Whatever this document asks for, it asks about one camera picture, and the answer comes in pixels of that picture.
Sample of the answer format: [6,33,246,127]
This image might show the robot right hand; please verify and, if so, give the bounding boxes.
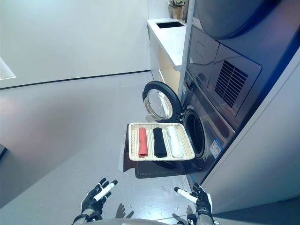
[174,182,213,213]

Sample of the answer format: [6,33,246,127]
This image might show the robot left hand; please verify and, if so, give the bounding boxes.
[81,177,119,215]

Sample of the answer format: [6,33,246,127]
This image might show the white cloth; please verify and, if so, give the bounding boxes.
[166,126,184,158]

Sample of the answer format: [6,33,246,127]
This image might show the black cloth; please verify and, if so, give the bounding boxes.
[153,127,168,158]

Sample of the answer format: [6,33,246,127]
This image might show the red cloth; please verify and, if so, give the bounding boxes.
[138,127,149,158]

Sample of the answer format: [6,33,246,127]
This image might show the grey washing machine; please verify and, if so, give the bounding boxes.
[179,70,238,181]

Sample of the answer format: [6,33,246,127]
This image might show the silver robot torso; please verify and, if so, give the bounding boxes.
[93,217,188,225]

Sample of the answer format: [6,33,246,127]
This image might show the brown glossy box stool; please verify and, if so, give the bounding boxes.
[122,140,188,180]

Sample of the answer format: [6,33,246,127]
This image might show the energy label sticker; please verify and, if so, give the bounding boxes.
[209,139,222,155]

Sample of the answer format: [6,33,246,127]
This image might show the white wicker basket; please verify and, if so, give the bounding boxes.
[128,122,196,162]

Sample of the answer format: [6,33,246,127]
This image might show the white laundry cabinet side panel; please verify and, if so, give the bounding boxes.
[201,46,300,214]

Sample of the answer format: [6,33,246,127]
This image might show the round glass washer door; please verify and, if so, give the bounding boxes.
[142,80,185,124]

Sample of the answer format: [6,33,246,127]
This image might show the grey stacked dryer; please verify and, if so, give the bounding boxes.
[187,0,300,132]

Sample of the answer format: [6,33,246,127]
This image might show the white counter cabinet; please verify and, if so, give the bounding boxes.
[146,18,188,95]

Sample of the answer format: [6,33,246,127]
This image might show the potted plant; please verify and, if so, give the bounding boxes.
[168,0,184,19]

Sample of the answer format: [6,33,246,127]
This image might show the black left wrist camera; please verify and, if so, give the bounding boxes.
[87,210,102,222]

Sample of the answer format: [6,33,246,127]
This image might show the white vertical cabinet post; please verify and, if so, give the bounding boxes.
[176,0,196,100]

